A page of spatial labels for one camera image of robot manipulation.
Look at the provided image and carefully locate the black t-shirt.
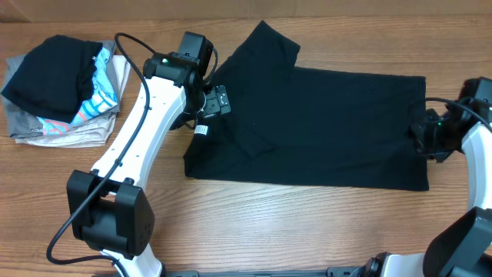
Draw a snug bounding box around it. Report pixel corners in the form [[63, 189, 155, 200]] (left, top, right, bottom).
[[184, 22, 429, 191]]

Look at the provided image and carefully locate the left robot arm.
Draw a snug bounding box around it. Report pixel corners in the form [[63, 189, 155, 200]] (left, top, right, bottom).
[[46, 32, 231, 276]]

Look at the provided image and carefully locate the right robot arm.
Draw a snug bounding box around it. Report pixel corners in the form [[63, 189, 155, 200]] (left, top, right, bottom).
[[326, 77, 491, 276]]

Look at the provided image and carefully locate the folded blue striped garment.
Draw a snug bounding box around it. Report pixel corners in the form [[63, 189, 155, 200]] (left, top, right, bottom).
[[38, 47, 118, 135]]

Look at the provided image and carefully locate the folded beige garment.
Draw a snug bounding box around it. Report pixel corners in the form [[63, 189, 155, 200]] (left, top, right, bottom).
[[15, 55, 131, 148]]

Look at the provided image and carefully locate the folded black garment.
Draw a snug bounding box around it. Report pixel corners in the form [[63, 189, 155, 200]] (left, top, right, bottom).
[[2, 35, 103, 123]]

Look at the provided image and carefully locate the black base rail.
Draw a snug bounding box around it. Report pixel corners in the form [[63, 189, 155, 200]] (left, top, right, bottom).
[[165, 266, 364, 277]]

